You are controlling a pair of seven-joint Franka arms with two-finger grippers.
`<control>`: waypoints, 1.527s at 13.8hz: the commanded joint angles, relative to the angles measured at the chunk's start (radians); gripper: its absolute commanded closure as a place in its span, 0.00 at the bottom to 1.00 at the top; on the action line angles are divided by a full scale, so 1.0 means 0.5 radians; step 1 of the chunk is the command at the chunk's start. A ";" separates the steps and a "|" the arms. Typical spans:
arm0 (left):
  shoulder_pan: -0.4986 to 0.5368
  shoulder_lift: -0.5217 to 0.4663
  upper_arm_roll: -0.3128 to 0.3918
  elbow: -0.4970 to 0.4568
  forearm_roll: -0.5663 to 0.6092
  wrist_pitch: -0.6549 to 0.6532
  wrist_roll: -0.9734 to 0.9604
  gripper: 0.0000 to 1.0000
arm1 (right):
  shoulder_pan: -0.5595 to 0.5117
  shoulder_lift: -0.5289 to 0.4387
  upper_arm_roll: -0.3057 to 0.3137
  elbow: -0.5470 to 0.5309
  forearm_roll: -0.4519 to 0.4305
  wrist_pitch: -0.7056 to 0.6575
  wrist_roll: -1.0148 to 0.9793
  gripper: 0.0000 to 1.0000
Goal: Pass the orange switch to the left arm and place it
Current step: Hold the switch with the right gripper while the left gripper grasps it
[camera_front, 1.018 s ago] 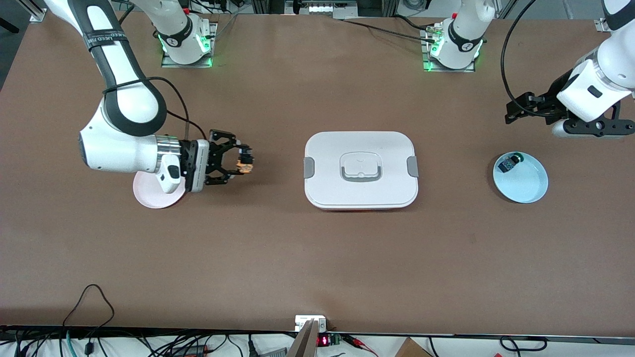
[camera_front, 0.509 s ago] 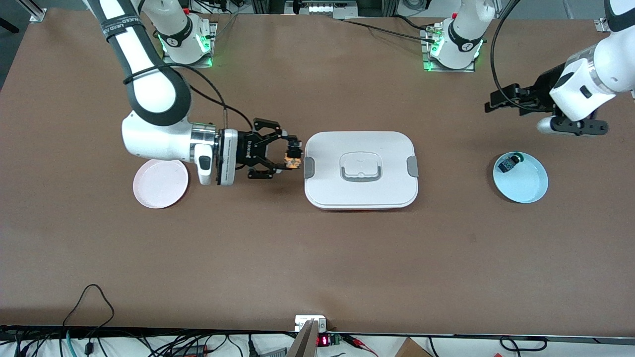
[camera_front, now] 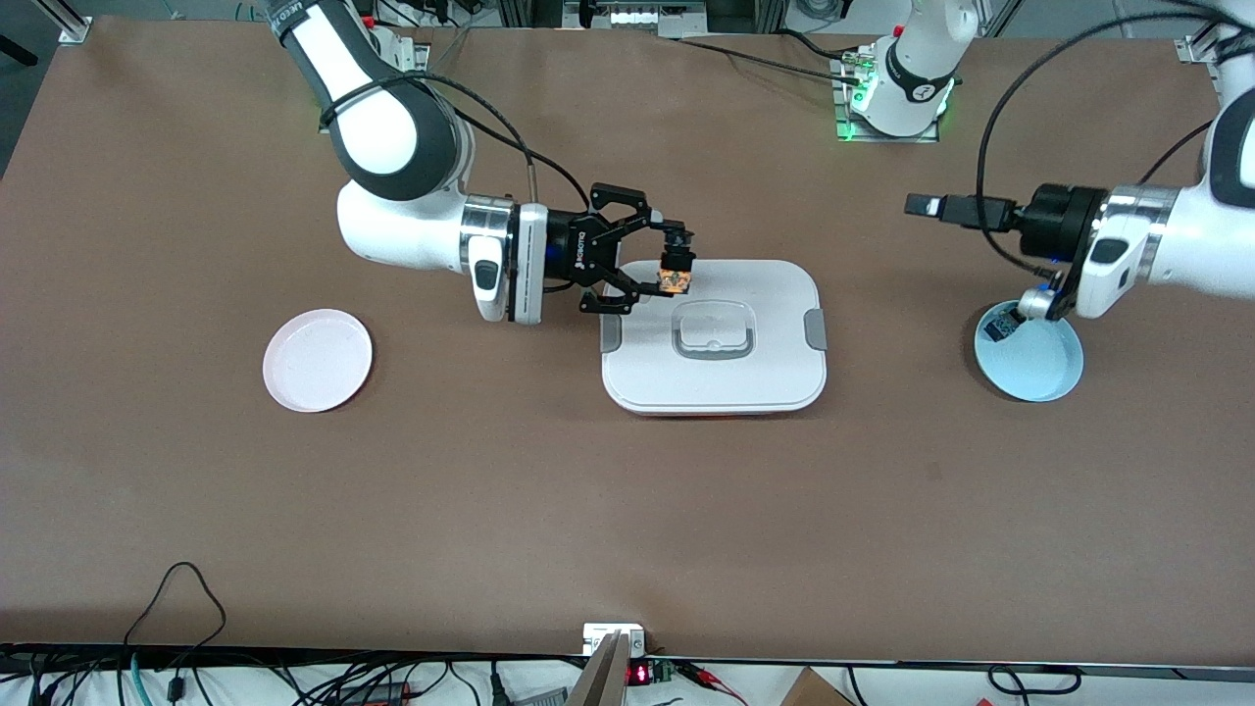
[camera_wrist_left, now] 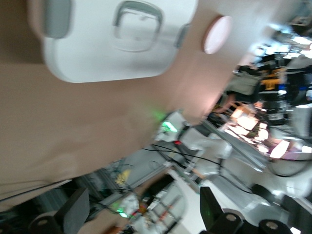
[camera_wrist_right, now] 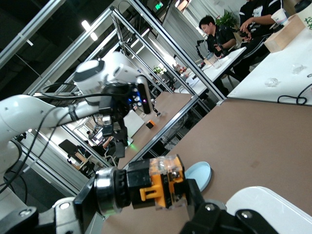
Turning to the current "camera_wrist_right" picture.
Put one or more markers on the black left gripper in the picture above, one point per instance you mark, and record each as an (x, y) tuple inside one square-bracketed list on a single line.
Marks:
[(114, 102)]

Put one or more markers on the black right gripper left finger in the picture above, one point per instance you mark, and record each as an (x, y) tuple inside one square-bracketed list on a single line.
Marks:
[(85, 207)]

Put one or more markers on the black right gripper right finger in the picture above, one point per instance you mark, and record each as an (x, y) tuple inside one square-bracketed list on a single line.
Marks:
[(197, 209)]

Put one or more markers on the orange black push-button switch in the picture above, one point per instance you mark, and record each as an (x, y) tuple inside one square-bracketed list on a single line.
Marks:
[(146, 185)]

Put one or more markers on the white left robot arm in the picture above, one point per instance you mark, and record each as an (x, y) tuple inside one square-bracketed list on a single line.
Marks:
[(24, 114)]

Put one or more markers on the light wooden box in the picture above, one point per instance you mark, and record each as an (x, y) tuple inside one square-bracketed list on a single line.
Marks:
[(285, 34)]

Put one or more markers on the orange and black cube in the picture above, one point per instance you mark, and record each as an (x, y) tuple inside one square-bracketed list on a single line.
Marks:
[(150, 124)]

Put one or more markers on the light blue round plate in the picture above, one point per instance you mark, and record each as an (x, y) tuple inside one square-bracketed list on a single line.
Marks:
[(198, 174)]

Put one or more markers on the ceiling lamp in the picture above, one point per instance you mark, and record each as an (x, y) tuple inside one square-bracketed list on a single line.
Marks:
[(89, 30)]

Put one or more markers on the small white table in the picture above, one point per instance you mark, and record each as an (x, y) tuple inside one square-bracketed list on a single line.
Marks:
[(226, 62)]

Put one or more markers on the large white table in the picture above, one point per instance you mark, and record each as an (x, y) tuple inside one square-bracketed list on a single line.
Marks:
[(258, 85)]

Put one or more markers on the green exit sign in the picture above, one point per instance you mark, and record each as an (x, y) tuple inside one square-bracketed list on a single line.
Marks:
[(158, 5)]

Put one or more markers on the seated person in black shirt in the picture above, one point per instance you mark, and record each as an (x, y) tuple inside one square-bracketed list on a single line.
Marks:
[(219, 36)]

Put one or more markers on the clear plastic item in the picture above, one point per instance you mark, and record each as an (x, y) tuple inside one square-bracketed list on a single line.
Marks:
[(298, 68), (271, 82)]

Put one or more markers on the green potted plant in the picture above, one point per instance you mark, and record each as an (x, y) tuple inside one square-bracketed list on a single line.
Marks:
[(226, 18)]

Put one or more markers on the person in black striped jacket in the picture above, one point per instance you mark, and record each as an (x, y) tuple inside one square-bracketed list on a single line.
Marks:
[(258, 14)]

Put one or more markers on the white paper cup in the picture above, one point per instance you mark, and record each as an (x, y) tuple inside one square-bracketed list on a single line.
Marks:
[(280, 17)]

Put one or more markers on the paper cup with green print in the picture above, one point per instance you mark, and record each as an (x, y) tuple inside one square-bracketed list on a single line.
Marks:
[(306, 12)]

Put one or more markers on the aluminium frame profiles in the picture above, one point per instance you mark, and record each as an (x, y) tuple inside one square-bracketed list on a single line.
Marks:
[(151, 26)]

